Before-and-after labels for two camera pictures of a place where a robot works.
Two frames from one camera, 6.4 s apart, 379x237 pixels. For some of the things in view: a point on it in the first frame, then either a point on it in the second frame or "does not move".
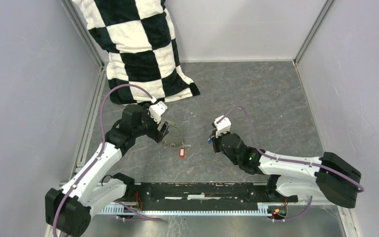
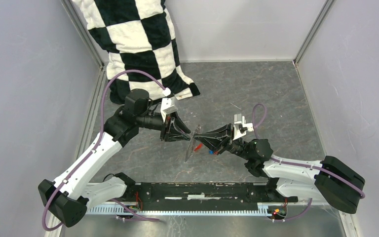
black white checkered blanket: x=138 y=35 does not move
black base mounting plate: x=159 y=196 does not move
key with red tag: x=182 y=151 → x=198 y=147
